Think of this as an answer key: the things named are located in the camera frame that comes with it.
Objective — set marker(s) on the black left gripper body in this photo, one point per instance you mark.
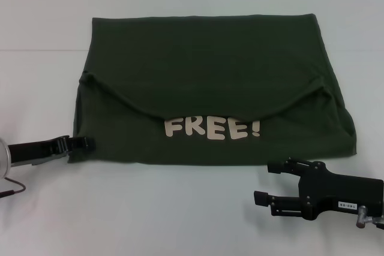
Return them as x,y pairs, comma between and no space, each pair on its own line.
39,152

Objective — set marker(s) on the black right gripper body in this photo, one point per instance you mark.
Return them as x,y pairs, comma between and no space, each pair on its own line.
345,193

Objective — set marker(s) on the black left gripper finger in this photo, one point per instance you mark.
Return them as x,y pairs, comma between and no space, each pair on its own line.
82,144

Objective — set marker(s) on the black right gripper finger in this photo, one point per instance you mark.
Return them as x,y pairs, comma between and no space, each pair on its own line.
282,206
289,166

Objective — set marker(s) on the dark green t-shirt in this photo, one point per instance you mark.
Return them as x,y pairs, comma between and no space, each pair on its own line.
192,73

